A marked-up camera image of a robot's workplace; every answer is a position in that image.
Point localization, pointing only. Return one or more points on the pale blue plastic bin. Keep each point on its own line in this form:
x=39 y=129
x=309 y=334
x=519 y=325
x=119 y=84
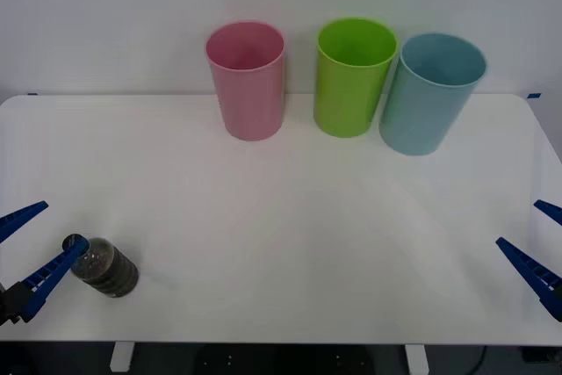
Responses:
x=421 y=116

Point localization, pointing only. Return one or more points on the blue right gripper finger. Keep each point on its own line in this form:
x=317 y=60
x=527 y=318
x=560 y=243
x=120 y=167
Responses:
x=551 y=210
x=535 y=274

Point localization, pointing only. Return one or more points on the white table leg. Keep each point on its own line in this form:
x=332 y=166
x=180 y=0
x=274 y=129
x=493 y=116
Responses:
x=121 y=357
x=417 y=358

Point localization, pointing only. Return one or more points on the dark plastic bottle black cap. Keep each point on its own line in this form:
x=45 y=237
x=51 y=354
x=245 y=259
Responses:
x=110 y=271

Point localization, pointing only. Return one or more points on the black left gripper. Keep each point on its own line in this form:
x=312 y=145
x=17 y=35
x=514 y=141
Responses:
x=11 y=305

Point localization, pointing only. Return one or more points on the green plastic bin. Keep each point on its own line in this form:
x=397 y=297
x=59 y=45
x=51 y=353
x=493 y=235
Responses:
x=347 y=98

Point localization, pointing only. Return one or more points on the pink plastic bin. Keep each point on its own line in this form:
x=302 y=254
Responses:
x=250 y=98

